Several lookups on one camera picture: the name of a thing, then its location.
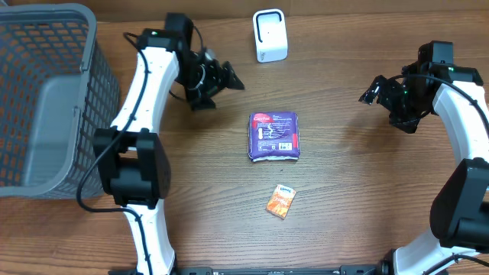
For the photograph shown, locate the red purple pouch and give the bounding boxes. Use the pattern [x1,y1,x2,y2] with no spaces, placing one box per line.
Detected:
[248,112,300,163]

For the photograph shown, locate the small orange juice carton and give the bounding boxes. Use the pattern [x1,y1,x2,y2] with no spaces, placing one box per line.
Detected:
[265,184,296,219]

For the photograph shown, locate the grey plastic basket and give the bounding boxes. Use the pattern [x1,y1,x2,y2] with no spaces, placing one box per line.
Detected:
[1,4,120,199]

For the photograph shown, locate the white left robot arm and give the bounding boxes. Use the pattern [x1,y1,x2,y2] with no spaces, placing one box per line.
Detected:
[90,13,245,274]

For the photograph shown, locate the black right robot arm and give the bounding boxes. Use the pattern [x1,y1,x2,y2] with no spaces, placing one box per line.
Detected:
[359,40,488,274]

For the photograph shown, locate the white barcode scanner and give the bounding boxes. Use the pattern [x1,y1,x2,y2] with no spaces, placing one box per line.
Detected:
[252,8,288,63]

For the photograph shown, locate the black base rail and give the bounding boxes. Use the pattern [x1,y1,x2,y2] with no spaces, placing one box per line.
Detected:
[170,264,393,275]

